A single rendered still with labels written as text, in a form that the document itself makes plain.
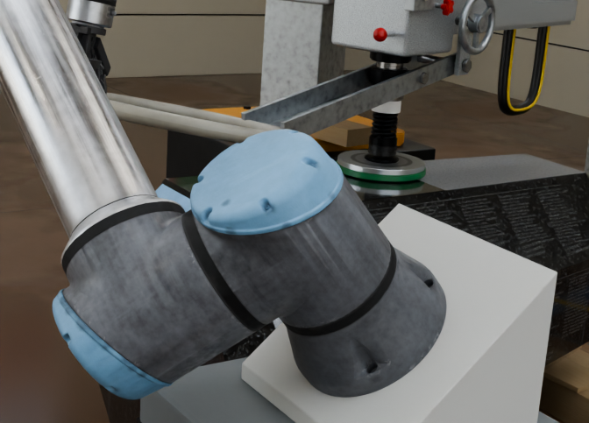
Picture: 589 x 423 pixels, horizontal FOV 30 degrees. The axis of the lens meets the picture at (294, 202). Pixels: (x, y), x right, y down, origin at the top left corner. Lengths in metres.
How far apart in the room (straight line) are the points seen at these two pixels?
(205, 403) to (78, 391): 2.03
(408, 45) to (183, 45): 6.63
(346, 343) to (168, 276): 0.21
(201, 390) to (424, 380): 0.30
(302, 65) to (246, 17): 6.08
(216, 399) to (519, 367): 0.36
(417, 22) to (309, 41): 0.77
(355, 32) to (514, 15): 0.51
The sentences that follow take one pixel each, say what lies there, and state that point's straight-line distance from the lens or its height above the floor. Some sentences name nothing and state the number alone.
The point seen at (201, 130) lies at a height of 1.04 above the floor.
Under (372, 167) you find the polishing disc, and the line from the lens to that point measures 2.59.
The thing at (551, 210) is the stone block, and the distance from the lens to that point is 2.76.
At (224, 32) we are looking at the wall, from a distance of 9.23.
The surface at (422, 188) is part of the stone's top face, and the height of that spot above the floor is 0.81.
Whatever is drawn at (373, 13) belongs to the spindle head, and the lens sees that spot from 2.54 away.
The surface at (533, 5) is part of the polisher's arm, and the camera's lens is 3.00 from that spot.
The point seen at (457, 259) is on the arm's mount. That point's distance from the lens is 1.30.
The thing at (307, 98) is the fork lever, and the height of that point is 1.00.
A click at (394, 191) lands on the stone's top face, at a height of 0.81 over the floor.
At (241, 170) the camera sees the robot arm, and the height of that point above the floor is 1.15.
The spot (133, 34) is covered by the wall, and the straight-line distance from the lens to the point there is 8.85.
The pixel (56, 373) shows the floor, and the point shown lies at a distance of 3.45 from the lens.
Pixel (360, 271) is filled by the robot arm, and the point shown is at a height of 1.06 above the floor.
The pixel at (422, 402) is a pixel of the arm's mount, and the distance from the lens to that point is 1.18.
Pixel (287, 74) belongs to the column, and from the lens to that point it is 3.28.
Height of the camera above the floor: 1.42
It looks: 15 degrees down
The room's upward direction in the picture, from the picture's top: 4 degrees clockwise
